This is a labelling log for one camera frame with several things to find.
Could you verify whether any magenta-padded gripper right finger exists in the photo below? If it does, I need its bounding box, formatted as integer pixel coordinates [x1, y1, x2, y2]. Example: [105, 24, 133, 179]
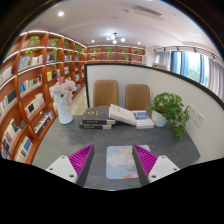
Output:
[131, 143, 181, 187]

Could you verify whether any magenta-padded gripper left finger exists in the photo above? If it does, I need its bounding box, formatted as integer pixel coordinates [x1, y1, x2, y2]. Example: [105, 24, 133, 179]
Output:
[45, 143, 95, 188]

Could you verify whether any pastel sun print mouse pad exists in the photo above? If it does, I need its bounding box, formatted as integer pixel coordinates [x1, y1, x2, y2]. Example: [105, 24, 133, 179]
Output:
[105, 144, 152, 180]

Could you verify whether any blue and white book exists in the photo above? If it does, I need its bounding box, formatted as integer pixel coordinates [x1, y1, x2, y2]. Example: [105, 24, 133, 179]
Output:
[132, 110, 155, 130]

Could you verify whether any green potted plant white pot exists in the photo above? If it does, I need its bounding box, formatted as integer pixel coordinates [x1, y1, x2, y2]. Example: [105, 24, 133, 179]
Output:
[145, 92, 190, 141]

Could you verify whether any dark hardcover book gold emblem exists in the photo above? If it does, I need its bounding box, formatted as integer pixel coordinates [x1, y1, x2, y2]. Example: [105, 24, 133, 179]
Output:
[81, 107, 116, 125]

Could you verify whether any white thick book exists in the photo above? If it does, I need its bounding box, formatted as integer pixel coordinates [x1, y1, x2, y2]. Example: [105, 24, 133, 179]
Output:
[108, 103, 138, 127]

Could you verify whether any tan leather chair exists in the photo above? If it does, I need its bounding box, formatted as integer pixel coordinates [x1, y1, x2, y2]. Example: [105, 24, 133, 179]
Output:
[92, 79, 119, 109]
[124, 83, 153, 113]

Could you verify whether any pink and white flower bouquet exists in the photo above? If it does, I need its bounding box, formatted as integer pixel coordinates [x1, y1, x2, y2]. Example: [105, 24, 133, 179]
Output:
[49, 76, 78, 107]

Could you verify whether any orange wooden bookshelf unit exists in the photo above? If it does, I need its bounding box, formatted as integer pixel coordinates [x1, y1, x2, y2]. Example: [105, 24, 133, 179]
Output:
[0, 29, 148, 165]

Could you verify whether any window with curtains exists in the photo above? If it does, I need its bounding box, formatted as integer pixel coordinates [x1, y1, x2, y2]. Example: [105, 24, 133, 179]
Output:
[153, 46, 224, 101]

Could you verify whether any ceiling lamp with round bulbs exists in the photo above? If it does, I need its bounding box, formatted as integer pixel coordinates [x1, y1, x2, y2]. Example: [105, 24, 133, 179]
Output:
[105, 32, 127, 45]

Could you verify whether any ceiling air conditioner vent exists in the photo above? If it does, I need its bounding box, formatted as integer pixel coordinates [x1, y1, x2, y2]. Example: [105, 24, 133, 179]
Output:
[131, 4, 163, 19]

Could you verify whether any white wall socket plate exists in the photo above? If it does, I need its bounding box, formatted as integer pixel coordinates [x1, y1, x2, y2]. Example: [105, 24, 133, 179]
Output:
[187, 105, 198, 120]
[194, 111, 205, 128]

